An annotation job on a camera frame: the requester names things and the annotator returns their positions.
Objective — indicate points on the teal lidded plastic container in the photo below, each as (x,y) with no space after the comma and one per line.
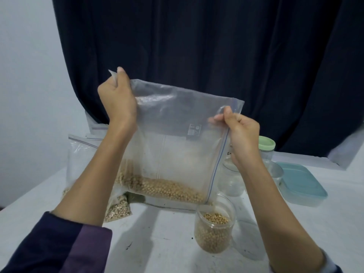
(303,183)

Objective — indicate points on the pile of yellow soybeans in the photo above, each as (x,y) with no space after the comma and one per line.
(159,187)

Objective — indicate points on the person's left forearm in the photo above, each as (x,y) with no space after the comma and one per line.
(94,184)

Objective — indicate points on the person's right hand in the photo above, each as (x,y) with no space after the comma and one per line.
(244,136)

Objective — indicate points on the zip bag of grains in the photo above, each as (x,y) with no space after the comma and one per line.
(79,162)

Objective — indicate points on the clear bag with soybeans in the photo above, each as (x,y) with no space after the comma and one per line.
(170,145)

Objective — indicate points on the clear zip bag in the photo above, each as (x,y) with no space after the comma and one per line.
(98,130)

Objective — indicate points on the transparent jar green lid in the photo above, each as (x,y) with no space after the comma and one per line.
(267,143)

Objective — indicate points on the clear round lid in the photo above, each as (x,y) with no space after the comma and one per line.
(247,238)

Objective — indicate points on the person's right forearm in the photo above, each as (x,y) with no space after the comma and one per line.
(276,219)

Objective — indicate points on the dark navy curtain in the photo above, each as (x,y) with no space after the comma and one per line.
(199,42)

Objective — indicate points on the person's left hand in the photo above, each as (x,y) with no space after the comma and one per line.
(118,102)

